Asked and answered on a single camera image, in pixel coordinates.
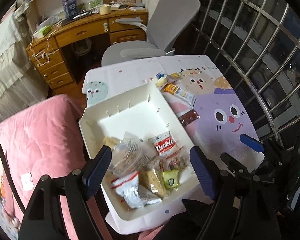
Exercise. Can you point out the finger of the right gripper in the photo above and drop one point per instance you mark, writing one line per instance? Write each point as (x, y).
(252, 143)

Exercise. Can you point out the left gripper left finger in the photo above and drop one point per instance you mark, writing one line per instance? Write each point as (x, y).
(43, 218)

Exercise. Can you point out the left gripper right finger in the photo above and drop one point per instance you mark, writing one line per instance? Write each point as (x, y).
(213, 180)

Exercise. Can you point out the mixed nuts clear packet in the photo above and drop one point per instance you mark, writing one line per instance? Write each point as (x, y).
(177, 161)

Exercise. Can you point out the green square candy packet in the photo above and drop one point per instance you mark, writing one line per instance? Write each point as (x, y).
(171, 179)

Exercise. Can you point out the red white cookie packet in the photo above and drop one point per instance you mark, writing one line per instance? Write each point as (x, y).
(164, 144)

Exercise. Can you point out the long bread roll package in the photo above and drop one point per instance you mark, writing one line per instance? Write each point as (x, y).
(152, 180)

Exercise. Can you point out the dark brown snack packet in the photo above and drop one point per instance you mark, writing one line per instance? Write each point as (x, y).
(188, 117)

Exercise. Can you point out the large clear bread package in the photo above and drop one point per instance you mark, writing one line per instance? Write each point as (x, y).
(131, 155)

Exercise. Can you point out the gold snack bar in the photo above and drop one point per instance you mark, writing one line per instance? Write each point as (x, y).
(180, 93)

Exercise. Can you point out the yellow cake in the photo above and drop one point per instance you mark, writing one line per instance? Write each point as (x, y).
(161, 79)

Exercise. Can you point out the white label snack packet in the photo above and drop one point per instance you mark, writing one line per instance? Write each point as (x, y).
(135, 195)

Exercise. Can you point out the pale puffed cracker bag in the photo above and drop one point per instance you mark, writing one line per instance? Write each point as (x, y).
(111, 142)

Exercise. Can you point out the white plastic organizer tray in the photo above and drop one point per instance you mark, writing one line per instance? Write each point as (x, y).
(134, 117)

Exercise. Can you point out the pink quilt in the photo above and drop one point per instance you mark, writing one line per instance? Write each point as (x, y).
(42, 139)

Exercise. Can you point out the cartoon printed tablecloth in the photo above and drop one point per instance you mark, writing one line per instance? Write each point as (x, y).
(222, 117)

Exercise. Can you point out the metal window bars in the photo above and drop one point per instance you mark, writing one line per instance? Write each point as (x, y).
(256, 45)

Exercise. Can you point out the white lace covered piano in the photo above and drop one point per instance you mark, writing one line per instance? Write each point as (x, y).
(21, 86)

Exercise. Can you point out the grey office chair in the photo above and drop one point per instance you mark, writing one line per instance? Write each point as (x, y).
(168, 21)

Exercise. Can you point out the wooden desk with drawers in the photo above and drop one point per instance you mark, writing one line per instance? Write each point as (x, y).
(56, 56)

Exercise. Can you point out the green tissue box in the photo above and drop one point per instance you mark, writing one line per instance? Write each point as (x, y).
(43, 31)

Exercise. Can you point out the blue paper gift bag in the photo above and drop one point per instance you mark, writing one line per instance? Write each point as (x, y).
(70, 8)

